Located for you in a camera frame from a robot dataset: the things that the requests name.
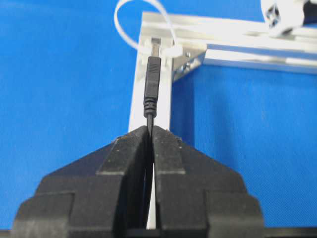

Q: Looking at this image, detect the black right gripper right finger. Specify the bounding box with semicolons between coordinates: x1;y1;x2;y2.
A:
152;126;264;238

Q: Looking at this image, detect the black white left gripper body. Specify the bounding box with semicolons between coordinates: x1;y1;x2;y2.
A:
261;0;317;37

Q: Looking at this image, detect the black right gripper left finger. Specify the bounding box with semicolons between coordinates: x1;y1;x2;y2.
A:
12;126;148;238

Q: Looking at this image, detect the black USB cable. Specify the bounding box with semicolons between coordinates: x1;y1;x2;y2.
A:
142;43;163;229

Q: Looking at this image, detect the white zip tie loop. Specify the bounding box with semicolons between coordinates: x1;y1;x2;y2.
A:
113;0;183;58

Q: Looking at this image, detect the blue cloth mat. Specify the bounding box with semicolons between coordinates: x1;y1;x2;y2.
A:
0;0;317;229

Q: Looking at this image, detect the aluminium extrusion frame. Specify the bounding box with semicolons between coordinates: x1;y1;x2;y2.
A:
128;11;317;230

